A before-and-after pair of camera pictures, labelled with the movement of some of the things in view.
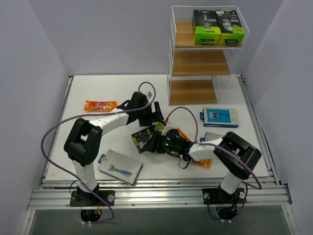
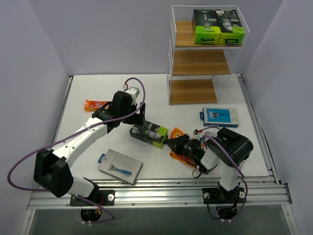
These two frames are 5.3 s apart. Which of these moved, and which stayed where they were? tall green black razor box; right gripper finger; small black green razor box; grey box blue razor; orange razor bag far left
Moved: right gripper finger; small black green razor box
Stayed: grey box blue razor; tall green black razor box; orange razor bag far left
